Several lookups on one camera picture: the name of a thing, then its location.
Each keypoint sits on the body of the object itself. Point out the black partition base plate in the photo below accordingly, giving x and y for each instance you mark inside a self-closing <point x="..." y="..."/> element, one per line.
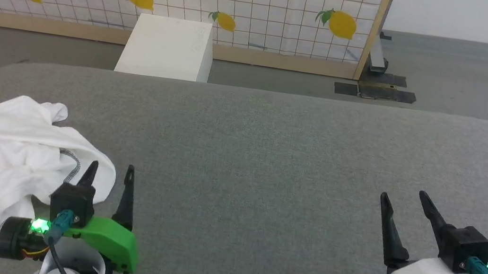
<point x="386" y="94"/>

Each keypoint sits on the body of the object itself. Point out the white rectangular box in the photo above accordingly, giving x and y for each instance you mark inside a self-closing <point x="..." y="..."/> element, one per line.
<point x="166" y="47"/>

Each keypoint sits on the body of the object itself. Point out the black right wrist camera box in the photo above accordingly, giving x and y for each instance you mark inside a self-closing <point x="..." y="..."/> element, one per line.
<point x="465" y="247"/>

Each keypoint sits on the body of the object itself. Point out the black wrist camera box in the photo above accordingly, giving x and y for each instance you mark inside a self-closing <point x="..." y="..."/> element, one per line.
<point x="465" y="247"/>
<point x="72" y="203"/>

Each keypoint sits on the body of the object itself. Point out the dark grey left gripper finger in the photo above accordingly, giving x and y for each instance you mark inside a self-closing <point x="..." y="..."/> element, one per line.
<point x="89" y="177"/>
<point x="125" y="206"/>

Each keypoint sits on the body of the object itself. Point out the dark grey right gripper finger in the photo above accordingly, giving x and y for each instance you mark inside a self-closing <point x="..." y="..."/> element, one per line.
<point x="433" y="216"/>
<point x="392" y="239"/>

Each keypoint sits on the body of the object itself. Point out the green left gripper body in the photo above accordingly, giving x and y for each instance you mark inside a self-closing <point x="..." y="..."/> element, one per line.
<point x="113" y="238"/>

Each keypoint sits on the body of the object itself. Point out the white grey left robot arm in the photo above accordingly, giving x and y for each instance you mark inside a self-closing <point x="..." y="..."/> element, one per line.
<point x="12" y="238"/>

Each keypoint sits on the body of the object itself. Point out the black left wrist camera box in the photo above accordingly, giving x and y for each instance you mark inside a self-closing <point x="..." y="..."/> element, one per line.
<point x="72" y="203"/>

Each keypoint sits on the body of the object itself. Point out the grey metal support bracket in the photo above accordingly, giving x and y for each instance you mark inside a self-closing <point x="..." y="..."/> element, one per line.
<point x="378" y="58"/>

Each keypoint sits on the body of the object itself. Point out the grey fabric upholstered surface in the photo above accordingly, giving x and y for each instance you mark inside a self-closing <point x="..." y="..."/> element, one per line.
<point x="269" y="159"/>

